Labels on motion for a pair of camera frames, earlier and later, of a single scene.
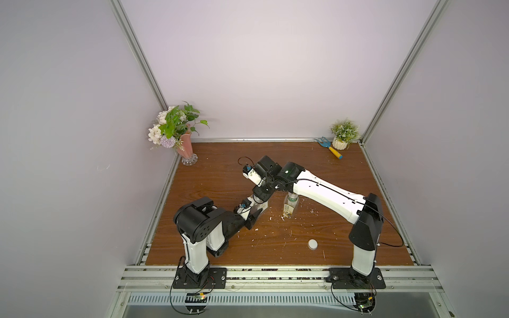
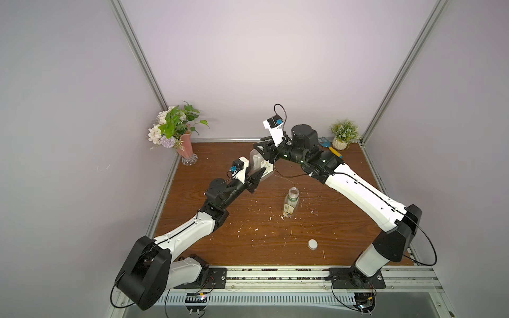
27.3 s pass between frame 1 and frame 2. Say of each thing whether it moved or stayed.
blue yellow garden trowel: stayed
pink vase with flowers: stayed
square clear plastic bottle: moved
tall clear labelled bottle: stayed
